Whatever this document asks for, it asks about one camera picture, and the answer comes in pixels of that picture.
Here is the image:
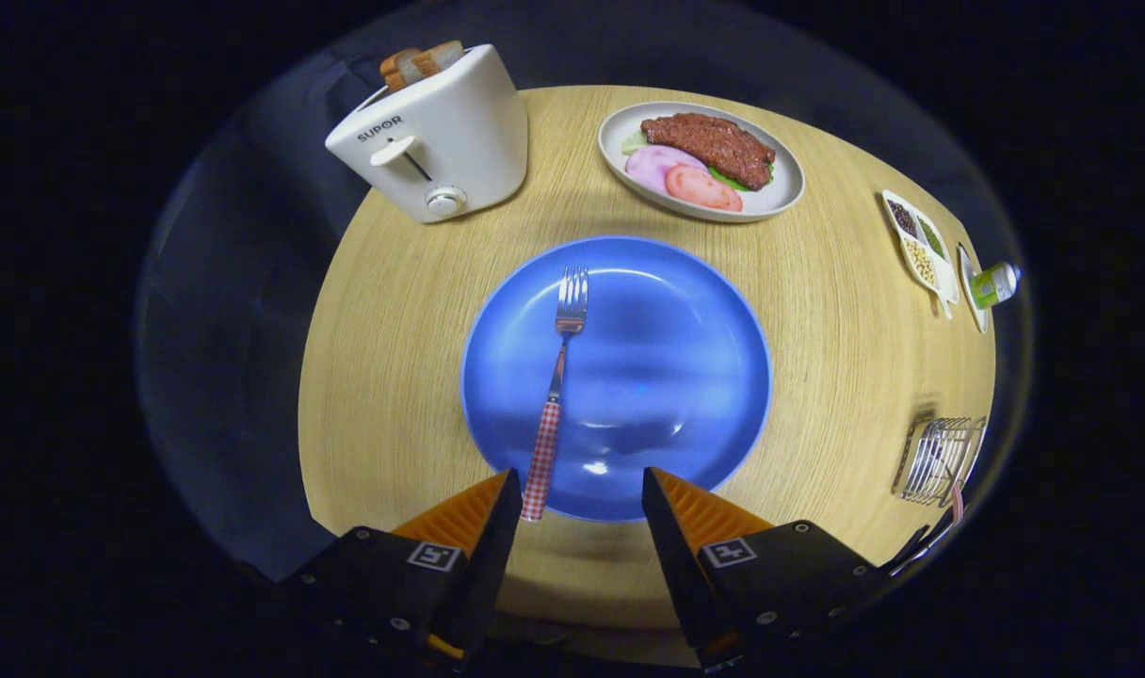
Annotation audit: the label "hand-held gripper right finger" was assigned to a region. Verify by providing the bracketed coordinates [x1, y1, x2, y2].
[641, 466, 898, 671]

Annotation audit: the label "round grey food plate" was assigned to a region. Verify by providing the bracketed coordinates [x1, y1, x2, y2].
[598, 102, 806, 223]

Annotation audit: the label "small white plate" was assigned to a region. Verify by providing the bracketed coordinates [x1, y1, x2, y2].
[956, 242, 991, 335]

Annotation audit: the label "red tomato slice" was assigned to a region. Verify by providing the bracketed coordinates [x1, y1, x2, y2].
[665, 164, 744, 213]

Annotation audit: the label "green lettuce leaf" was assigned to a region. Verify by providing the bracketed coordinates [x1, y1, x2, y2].
[620, 132, 774, 192]

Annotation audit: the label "white toaster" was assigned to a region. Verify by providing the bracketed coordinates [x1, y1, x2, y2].
[325, 43, 529, 224]

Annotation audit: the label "yellow soybeans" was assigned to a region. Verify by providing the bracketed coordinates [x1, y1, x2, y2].
[902, 235, 938, 288]

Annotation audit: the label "metal wire cutlery basket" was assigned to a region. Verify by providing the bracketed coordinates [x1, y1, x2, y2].
[891, 414, 990, 509]

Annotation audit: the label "toasted bread slice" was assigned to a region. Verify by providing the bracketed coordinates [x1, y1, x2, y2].
[411, 40, 465, 78]
[379, 49, 423, 92]

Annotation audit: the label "green label metal bottle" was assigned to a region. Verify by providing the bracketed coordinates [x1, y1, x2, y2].
[970, 262, 1023, 311]

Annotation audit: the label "pink ham slice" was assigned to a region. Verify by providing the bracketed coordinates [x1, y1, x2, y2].
[625, 144, 707, 194]

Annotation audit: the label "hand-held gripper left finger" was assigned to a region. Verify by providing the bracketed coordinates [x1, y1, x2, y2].
[271, 468, 524, 671]

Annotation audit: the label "spoon with red checkered handle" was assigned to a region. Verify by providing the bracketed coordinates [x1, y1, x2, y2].
[944, 452, 966, 525]

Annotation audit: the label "white divided dish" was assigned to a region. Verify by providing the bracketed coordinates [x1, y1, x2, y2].
[880, 189, 961, 321]

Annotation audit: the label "fork with red checkered handle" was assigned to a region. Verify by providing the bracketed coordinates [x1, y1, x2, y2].
[521, 266, 589, 522]

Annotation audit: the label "blue plate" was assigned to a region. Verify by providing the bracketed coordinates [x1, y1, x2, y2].
[460, 235, 773, 524]

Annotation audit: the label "brown steak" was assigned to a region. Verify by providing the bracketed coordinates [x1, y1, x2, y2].
[640, 113, 777, 191]

